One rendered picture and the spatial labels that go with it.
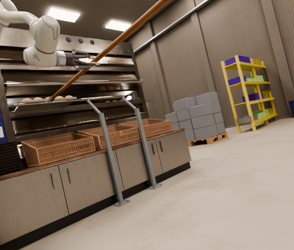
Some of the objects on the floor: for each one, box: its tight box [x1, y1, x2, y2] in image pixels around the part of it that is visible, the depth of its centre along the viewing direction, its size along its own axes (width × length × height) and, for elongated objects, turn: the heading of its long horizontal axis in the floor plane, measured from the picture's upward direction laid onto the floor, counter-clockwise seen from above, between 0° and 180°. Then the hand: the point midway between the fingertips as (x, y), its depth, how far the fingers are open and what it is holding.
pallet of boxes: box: [165, 92, 228, 147], centre depth 589 cm, size 127×86×126 cm
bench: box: [0, 128, 192, 250], centre depth 247 cm, size 56×242×58 cm, turn 48°
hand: (94, 60), depth 140 cm, fingers closed on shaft, 3 cm apart
